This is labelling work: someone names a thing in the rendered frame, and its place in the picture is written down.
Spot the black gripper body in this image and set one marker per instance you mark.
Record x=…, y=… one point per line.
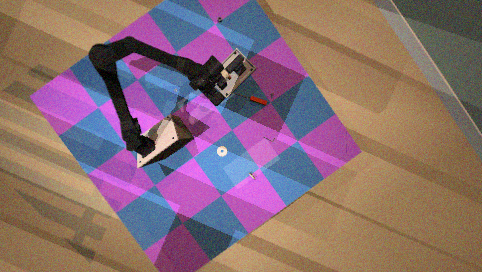
x=217, y=98

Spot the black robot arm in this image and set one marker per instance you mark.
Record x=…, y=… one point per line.
x=103, y=57

